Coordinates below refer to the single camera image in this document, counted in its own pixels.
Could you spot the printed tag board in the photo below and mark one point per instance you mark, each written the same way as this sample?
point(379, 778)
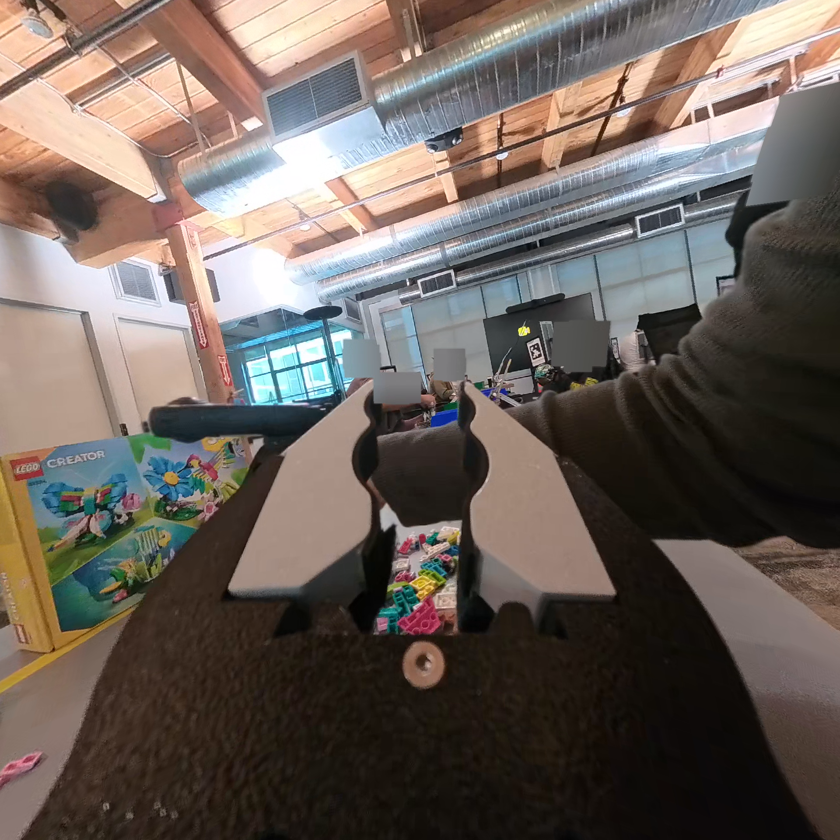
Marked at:
point(537, 352)

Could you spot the colourful brick set box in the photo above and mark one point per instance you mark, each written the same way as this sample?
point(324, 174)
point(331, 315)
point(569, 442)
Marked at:
point(98, 525)

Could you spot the glass walled room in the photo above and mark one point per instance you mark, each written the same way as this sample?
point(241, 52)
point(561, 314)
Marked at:
point(289, 374)

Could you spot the black round ceiling speaker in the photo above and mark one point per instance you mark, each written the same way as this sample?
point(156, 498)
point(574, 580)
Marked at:
point(72, 205)

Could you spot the grey desk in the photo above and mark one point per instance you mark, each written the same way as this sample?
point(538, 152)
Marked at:
point(774, 689)

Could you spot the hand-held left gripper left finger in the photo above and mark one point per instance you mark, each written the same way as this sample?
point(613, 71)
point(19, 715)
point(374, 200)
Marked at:
point(302, 525)

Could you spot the pile of colourful bricks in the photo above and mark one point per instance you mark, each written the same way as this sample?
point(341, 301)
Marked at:
point(420, 590)

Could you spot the pink plate brick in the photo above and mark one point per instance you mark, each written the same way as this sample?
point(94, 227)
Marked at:
point(19, 769)

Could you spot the white wall vent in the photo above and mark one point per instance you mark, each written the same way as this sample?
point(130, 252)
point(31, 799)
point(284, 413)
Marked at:
point(134, 282)

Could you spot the person's right forearm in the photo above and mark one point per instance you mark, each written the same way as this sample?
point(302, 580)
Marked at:
point(656, 446)

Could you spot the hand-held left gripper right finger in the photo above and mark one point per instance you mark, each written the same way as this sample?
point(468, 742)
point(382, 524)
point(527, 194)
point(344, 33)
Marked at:
point(538, 525)

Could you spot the black wall speaker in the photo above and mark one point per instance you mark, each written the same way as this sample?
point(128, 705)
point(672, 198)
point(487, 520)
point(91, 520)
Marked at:
point(174, 285)

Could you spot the white door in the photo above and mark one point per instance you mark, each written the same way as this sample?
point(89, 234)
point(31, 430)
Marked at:
point(157, 374)
point(52, 380)

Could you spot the black floor lamp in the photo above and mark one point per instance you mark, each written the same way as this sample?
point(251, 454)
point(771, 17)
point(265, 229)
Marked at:
point(323, 312)

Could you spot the silver ventilation duct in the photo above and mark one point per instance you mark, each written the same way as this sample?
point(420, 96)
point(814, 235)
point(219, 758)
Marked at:
point(525, 59)
point(499, 262)
point(525, 210)

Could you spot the black wall screen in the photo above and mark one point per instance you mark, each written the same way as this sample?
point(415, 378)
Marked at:
point(505, 341)

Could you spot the wooden support post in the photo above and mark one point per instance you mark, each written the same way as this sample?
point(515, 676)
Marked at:
point(197, 315)

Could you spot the blue plastic bin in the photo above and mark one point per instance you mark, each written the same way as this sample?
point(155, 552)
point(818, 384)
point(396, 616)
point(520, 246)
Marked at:
point(446, 417)

